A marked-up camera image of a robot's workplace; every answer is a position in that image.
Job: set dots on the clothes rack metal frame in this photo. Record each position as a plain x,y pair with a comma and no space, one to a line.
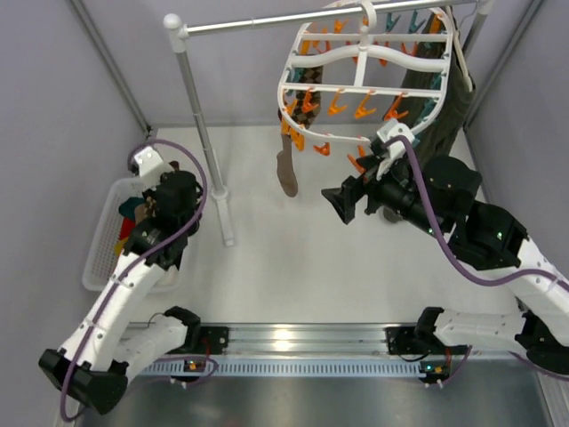
310,50

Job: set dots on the white oval clip hanger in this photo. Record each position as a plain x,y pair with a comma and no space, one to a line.
362,107

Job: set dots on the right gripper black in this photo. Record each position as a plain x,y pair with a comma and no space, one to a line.
356,196

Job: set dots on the argyle sock right inner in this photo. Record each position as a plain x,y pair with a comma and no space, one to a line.
307,106

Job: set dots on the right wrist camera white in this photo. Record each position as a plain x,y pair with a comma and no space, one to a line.
388,146

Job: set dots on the slotted cable duct grey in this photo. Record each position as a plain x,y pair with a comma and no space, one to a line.
360,368

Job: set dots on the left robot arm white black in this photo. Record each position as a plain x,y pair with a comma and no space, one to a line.
153,250

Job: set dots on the pile of socks in basket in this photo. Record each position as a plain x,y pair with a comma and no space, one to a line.
126,210

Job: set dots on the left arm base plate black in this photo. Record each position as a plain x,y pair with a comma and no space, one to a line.
212,341

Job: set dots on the aluminium mounting rail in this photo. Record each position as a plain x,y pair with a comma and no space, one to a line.
311,340

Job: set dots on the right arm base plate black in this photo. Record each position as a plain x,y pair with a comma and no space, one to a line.
404,341

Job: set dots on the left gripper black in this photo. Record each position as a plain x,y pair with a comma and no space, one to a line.
153,206

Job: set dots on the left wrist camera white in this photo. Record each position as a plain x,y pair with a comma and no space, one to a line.
151,166

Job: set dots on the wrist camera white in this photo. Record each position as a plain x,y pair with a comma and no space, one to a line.
388,146
151,166

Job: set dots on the white laundry basket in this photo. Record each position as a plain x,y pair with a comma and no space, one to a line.
102,257

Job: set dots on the tan striped sock inner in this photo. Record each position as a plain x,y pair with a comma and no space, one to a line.
284,167

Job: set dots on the white clothes hanger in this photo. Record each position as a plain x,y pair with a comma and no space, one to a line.
460,49

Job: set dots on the brown tan argyle sock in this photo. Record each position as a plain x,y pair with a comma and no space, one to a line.
145,210

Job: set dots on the olive green hanging garment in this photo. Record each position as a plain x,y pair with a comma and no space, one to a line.
438,138

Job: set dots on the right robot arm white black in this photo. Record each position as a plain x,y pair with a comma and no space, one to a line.
488,246

